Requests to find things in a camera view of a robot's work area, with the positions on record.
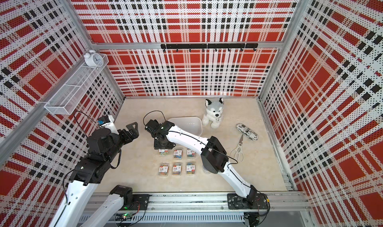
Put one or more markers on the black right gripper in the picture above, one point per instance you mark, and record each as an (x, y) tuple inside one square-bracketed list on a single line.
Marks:
[(156, 145)]

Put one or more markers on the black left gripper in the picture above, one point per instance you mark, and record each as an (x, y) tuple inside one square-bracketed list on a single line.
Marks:
[(134, 133)]

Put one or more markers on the white plastic storage box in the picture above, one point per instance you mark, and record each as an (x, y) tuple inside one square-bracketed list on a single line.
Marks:
[(192, 125)]

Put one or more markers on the square paper clip box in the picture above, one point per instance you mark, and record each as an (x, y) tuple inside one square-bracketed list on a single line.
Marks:
[(190, 168)]

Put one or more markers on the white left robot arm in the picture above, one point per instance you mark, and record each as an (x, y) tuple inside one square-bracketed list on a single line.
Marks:
[(83, 181)]

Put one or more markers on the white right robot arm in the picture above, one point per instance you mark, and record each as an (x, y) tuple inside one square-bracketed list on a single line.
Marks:
[(213, 155)]

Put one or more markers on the grey white husky plush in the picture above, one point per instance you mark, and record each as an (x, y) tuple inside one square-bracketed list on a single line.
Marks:
[(213, 113)]

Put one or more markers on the white alarm clock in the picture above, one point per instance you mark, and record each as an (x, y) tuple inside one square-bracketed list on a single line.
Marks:
[(93, 59)]

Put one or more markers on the green circuit board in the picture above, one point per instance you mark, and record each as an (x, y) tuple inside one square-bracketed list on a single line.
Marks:
[(123, 217)]

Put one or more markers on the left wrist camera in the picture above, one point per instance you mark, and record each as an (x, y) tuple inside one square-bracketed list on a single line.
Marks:
[(108, 123)]

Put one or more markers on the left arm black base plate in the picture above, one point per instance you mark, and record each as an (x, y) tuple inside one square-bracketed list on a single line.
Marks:
[(136, 202)]

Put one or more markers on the white wire mesh shelf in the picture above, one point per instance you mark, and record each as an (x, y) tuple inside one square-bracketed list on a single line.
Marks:
[(68, 96)]

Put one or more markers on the white handled scissors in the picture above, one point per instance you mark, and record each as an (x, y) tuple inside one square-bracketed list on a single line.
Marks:
[(237, 153)]

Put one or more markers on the black hook rail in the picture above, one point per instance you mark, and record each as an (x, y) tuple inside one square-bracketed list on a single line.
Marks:
[(210, 46)]

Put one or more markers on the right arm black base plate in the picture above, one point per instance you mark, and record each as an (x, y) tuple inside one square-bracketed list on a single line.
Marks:
[(256, 202)]

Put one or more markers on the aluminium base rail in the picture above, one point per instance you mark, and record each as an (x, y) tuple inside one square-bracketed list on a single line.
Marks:
[(218, 202)]

